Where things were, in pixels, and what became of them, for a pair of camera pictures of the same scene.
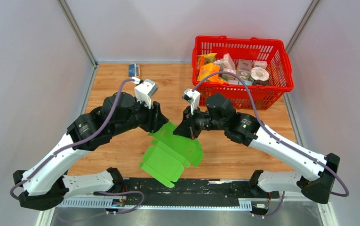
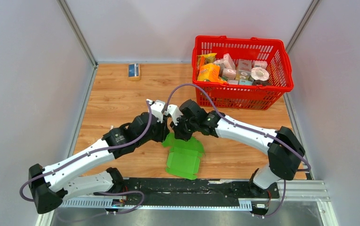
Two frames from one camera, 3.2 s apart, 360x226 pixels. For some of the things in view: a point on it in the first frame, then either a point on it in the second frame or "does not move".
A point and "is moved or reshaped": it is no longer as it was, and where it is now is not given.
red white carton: (244, 67) does not move
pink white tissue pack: (228, 61) does not move
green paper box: (165, 160) is moved or reshaped
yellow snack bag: (208, 58) does not move
